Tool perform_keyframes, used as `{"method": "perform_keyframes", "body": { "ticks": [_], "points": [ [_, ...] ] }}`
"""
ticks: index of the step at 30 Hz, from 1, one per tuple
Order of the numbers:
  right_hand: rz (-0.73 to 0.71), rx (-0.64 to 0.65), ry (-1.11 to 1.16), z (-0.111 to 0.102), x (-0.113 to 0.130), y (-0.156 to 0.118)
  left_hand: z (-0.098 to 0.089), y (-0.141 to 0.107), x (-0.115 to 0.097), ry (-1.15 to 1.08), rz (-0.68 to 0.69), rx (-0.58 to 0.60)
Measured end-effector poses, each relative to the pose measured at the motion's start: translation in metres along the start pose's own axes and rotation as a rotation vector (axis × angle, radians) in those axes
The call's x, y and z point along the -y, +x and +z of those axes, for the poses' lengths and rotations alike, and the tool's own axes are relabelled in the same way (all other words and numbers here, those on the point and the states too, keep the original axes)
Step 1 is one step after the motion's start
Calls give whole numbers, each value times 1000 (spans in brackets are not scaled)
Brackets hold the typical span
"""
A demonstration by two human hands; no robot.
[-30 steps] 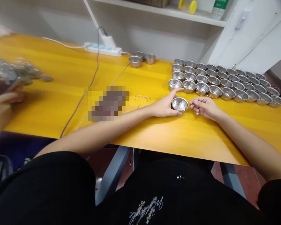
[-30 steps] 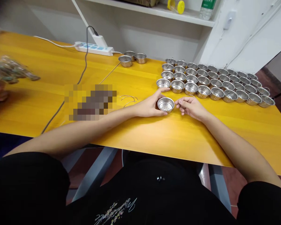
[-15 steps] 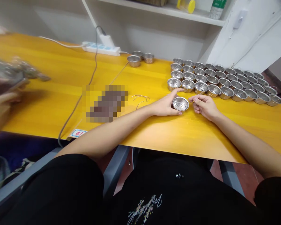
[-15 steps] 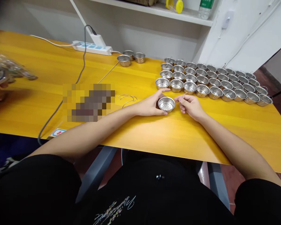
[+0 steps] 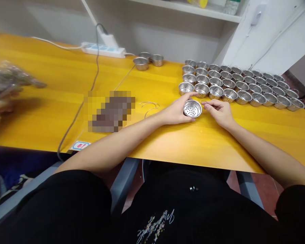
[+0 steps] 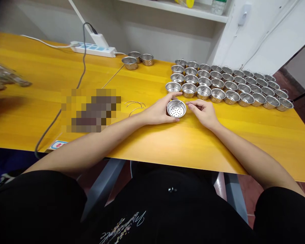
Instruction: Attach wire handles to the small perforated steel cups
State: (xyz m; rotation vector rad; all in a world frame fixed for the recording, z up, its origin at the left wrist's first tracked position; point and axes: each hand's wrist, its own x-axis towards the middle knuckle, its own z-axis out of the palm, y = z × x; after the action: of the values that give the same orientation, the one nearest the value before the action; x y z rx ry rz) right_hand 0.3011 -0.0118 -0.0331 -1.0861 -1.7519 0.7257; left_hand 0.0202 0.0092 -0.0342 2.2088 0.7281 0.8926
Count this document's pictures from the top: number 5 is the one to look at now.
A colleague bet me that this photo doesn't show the white wall shelf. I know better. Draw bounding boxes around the white wall shelf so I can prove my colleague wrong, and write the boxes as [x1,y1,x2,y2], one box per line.
[126,0,247,24]

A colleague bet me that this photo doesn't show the person's right hand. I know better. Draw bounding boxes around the person's right hand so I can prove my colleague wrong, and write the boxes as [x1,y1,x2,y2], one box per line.
[203,99,238,130]

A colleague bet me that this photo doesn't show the steel basket without handle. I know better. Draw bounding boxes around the steel basket without handle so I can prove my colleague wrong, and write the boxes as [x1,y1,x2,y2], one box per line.
[133,57,150,71]
[138,52,153,64]
[150,54,165,67]

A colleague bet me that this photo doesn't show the white power strip cable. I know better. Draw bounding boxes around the white power strip cable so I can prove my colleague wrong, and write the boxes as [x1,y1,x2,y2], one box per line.
[31,36,83,49]

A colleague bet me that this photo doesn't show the clear bag of metal parts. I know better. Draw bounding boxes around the clear bag of metal parts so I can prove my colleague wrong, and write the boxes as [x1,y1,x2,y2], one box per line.
[0,60,48,103]

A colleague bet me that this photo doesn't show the red and white sticker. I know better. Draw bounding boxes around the red and white sticker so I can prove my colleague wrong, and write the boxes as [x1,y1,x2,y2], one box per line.
[73,141,91,151]

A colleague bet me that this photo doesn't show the rows of handled strainer baskets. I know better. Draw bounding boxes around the rows of handled strainer baskets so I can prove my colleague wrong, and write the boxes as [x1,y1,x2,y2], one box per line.
[178,59,305,112]

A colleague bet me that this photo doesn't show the white inline switch with cable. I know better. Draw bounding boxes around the white inline switch with cable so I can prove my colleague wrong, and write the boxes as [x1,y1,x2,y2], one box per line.
[245,3,305,72]

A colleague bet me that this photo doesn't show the perforated steel strainer basket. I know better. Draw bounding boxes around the perforated steel strainer basket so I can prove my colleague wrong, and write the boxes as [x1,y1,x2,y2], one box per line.
[183,99,203,119]

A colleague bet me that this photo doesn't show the person's left hand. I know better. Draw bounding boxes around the person's left hand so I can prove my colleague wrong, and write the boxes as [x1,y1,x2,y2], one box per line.
[164,91,200,126]

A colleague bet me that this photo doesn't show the grey cable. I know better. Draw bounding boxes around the grey cable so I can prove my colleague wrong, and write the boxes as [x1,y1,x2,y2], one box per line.
[57,23,109,161]

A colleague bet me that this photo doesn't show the white power strip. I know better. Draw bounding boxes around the white power strip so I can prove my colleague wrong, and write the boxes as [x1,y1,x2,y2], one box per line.
[81,41,126,59]

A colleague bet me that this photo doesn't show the person's body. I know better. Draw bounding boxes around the person's body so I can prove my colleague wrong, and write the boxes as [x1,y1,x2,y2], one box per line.
[0,161,305,244]

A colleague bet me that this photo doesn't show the white plug charger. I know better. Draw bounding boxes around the white plug charger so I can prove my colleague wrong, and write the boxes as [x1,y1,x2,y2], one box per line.
[98,32,119,48]

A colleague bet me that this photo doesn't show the thin white cable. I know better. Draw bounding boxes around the thin white cable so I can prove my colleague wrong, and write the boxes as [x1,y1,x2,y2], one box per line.
[114,52,137,90]

